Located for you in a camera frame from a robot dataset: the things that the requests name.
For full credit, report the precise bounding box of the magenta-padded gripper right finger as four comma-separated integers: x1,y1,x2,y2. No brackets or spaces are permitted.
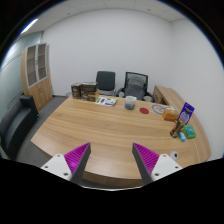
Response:
131,142,184,186

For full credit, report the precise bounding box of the green packet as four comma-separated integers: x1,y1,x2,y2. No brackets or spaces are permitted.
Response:
183,124,198,140

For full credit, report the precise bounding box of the round patterned plate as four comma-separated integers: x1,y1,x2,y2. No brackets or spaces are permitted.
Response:
151,103,168,115

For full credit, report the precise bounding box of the black leather sofa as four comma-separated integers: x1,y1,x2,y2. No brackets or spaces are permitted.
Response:
0,94,40,161

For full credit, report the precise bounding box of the large dark brown box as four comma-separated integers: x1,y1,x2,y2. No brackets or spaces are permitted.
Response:
80,81,100,102

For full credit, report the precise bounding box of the long ceiling light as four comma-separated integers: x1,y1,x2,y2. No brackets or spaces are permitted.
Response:
19,18,39,36

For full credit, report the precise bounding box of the dark drink bottle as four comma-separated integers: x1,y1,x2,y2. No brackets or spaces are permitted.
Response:
169,119,184,139

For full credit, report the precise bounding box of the purple snack bag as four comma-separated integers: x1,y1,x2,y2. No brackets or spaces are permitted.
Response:
178,102,196,126

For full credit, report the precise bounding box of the white mug with blue print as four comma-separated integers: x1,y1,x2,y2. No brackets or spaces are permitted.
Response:
124,95,138,111

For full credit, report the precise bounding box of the orange box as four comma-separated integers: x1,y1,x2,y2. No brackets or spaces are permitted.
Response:
161,108,180,123

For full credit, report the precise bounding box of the tall wooden cabinet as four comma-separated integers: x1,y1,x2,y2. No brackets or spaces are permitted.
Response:
20,42,54,112

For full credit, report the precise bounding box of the small dark brown box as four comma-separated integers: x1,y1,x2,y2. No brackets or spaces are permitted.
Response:
70,82,83,100

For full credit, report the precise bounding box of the low wooden side cabinet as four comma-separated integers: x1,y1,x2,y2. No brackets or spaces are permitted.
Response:
152,84,185,111

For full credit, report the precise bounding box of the grey mesh office chair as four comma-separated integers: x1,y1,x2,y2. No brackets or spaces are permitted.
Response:
116,71,155,102

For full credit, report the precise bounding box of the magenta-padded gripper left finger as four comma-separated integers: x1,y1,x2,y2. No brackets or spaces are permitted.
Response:
40,142,92,184

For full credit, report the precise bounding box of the black office chair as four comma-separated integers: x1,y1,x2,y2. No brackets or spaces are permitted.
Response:
95,70,117,97

